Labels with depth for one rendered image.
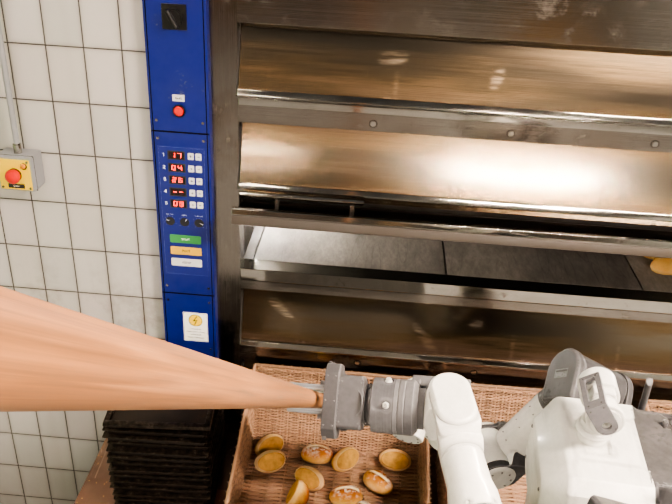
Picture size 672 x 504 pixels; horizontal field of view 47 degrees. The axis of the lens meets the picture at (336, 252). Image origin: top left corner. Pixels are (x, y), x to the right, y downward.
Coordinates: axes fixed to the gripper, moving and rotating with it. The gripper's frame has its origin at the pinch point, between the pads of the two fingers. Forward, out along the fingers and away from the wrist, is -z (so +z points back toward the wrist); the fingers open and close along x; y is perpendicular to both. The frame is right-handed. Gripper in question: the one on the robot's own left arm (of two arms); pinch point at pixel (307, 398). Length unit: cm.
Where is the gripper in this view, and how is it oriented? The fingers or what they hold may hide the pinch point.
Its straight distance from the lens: 128.0
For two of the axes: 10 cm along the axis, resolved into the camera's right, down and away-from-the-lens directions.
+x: -0.9, 9.8, -1.9
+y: 1.6, 2.1, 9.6
